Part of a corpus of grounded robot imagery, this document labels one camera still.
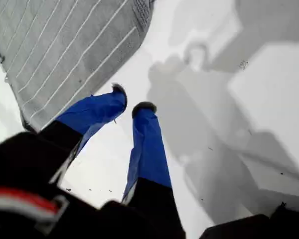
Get grey striped towel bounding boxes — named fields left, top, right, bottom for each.
left=0, top=0, right=156, bottom=132

